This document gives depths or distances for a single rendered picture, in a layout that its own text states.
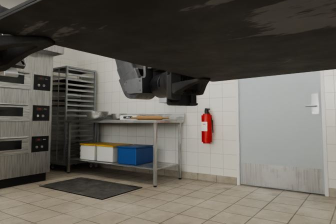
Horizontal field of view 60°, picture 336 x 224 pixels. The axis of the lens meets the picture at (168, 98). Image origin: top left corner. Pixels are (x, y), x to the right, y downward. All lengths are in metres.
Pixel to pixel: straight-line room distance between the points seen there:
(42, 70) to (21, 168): 1.40
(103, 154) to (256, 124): 2.34
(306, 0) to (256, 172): 3.97
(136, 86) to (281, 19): 0.47
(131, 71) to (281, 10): 0.51
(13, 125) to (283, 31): 4.23
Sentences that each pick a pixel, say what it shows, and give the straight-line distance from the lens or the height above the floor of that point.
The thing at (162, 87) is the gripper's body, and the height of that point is 0.94.
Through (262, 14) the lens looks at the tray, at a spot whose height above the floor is 0.95.
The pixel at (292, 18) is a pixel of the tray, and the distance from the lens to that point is 0.25.
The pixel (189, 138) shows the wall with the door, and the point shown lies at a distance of 4.48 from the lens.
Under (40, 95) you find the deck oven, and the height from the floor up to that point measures 1.23.
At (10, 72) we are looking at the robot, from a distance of 1.20.
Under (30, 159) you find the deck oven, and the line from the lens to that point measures 4.55.
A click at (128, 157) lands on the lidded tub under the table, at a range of 4.37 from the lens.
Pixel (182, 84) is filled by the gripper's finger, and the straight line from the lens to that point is 0.54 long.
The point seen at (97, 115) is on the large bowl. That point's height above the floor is 0.95.
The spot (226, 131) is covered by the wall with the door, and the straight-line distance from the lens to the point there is 4.21.
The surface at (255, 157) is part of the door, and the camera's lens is 4.13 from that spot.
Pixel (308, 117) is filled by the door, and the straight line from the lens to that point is 3.95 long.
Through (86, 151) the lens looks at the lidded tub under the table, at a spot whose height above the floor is 0.37.
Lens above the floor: 0.87
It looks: 4 degrees up
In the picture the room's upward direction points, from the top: straight up
